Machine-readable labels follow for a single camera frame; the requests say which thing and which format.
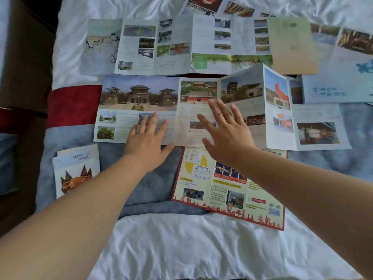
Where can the person's left forearm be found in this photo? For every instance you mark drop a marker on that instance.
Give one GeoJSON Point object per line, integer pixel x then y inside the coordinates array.
{"type": "Point", "coordinates": [72, 218]}

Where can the person's left middle finger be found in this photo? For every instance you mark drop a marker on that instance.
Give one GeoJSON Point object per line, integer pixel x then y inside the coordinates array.
{"type": "Point", "coordinates": [152, 123]}

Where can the person's right hand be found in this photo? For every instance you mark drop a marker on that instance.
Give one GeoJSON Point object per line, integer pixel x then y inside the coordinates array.
{"type": "Point", "coordinates": [230, 139]}

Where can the yellow red-bordered leaflet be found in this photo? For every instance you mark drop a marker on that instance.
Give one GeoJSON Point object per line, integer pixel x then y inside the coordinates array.
{"type": "Point", "coordinates": [209, 201]}

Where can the person's left little finger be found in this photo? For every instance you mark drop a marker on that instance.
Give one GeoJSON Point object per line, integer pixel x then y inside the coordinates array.
{"type": "Point", "coordinates": [132, 134]}

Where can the grey and red bed runner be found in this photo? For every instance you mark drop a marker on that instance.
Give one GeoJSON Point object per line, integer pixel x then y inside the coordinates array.
{"type": "Point", "coordinates": [151, 186]}

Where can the person's right thumb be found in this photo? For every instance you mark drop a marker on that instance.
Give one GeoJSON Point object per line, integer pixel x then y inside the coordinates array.
{"type": "Point", "coordinates": [207, 145]}

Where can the white duvet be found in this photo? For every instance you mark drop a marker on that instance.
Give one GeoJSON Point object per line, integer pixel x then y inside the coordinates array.
{"type": "Point", "coordinates": [204, 247]}

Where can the person's left hand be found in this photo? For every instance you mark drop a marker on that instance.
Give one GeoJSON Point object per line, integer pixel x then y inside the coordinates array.
{"type": "Point", "coordinates": [144, 145]}

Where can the person's left thumb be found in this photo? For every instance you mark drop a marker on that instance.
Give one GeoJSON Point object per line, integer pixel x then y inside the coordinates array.
{"type": "Point", "coordinates": [166, 151]}

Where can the pale blue photo strip brochure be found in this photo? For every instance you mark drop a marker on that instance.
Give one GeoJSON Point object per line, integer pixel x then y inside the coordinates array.
{"type": "Point", "coordinates": [335, 84]}

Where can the person's right forearm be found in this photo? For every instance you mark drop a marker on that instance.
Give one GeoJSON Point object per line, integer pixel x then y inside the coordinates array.
{"type": "Point", "coordinates": [314, 201]}

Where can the folded white brochure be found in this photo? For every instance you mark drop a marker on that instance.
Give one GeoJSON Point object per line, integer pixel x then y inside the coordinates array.
{"type": "Point", "coordinates": [78, 150]}

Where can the unfolded landscape photos brochure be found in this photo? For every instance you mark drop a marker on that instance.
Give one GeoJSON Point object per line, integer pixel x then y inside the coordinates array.
{"type": "Point", "coordinates": [180, 34]}

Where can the folded brochure with orange ornament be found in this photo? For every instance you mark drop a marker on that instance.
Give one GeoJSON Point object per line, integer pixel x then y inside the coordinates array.
{"type": "Point", "coordinates": [75, 177]}

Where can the person's right middle finger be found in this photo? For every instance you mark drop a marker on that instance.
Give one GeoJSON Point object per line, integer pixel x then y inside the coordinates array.
{"type": "Point", "coordinates": [215, 112]}

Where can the unfolded temple buildings brochure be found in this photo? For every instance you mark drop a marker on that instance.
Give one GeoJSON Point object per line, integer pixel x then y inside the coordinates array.
{"type": "Point", "coordinates": [140, 93]}

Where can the person's right little finger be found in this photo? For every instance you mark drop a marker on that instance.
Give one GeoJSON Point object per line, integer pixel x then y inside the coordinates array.
{"type": "Point", "coordinates": [238, 115]}

